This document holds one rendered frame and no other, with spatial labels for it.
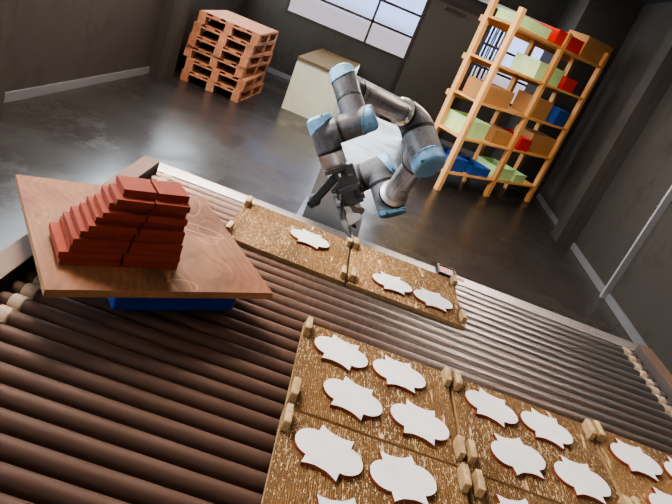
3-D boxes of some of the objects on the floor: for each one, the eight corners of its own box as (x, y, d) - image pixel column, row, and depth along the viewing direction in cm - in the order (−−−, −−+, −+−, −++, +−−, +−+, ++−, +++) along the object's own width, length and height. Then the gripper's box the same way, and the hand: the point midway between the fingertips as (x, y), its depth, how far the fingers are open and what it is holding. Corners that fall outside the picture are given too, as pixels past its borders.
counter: (344, 105, 1002) (360, 64, 974) (326, 127, 804) (345, 75, 776) (307, 90, 1001) (322, 48, 972) (280, 108, 803) (297, 55, 774)
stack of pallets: (208, 69, 848) (225, 8, 813) (262, 92, 850) (281, 32, 815) (175, 77, 734) (194, 7, 700) (238, 103, 736) (259, 34, 702)
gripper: (348, 165, 157) (371, 233, 161) (354, 159, 176) (375, 220, 180) (318, 175, 159) (342, 242, 163) (328, 168, 178) (349, 228, 182)
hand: (351, 234), depth 172 cm, fingers open, 14 cm apart
